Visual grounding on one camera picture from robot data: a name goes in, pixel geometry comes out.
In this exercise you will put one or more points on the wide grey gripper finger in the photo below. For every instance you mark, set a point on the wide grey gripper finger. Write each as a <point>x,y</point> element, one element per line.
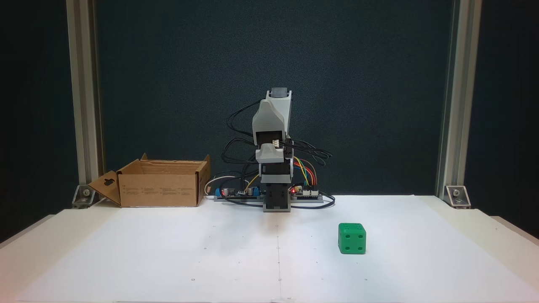
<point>269,155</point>

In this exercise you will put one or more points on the grey board mounting plate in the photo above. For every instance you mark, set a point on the grey board mounting plate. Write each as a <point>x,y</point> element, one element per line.
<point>307,200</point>

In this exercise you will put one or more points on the open cardboard box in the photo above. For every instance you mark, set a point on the open cardboard box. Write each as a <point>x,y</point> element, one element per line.
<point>158,191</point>

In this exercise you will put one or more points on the green dice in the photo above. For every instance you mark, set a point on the green dice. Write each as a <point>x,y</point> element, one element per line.
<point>352,240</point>

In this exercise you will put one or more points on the metal corner bracket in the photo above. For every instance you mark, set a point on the metal corner bracket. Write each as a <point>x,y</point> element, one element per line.
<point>457,195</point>
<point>86,194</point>

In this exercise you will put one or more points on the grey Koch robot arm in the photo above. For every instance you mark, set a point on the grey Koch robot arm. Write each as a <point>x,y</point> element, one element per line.
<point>269,115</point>

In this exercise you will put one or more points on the blue power circuit board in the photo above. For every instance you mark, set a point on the blue power circuit board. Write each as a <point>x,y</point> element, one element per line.
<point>236,192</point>

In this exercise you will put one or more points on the aluminium frame post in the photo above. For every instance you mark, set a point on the aluminium frame post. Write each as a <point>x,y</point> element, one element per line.
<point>457,84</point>
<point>82,84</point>

